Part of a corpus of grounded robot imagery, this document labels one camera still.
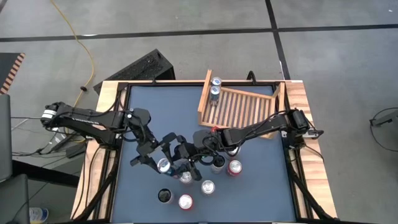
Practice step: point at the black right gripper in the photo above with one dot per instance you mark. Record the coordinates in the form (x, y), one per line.
(188, 154)

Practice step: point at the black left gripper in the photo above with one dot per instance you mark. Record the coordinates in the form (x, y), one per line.
(147, 148)

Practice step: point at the blue silver energy drink can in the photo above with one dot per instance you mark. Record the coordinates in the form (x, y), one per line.
(163, 165)
(215, 91)
(216, 81)

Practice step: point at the silver Diet Coke can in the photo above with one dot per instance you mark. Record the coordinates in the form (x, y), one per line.
(234, 152)
(186, 178)
(207, 187)

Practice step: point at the white Celsius peach can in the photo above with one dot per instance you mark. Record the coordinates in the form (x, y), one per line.
(164, 195)
(218, 162)

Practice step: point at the red Fanta strawberry can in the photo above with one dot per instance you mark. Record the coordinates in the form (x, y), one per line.
(214, 128)
(185, 201)
(235, 167)

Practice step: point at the wooden slatted shelf rack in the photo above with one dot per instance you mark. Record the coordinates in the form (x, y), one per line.
(248, 93)

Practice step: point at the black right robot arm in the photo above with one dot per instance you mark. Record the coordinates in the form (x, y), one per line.
(264, 129)

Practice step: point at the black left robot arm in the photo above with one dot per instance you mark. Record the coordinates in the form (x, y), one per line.
(90, 119)

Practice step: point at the blue table mat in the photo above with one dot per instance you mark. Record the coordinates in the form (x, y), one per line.
(155, 105)

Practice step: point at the black power adapter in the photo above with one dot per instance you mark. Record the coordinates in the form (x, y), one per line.
(74, 151)

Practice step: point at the black perforated box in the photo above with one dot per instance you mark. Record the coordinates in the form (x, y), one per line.
(140, 67)

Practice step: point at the white blue wipes tub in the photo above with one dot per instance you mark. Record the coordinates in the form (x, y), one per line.
(38, 215)

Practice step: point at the black orange striped floor mat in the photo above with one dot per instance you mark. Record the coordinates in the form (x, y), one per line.
(7, 67)

